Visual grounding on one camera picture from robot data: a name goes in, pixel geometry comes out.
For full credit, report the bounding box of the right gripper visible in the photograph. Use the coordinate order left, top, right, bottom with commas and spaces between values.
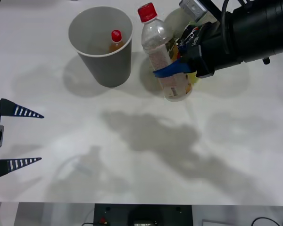
152, 21, 227, 79

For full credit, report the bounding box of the clear bottle red cap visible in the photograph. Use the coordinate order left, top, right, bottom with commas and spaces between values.
137, 2, 194, 102

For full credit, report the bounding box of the yellow-green plastic bin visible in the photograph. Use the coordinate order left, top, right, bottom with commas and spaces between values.
161, 8, 203, 87

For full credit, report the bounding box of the amber bottle red cap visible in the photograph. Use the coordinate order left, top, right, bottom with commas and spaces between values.
108, 30, 125, 54

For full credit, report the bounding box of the grey plastic bin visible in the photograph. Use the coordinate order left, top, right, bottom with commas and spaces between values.
68, 6, 134, 88

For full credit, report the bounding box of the black robot torso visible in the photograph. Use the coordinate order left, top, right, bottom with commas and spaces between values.
93, 203, 193, 226

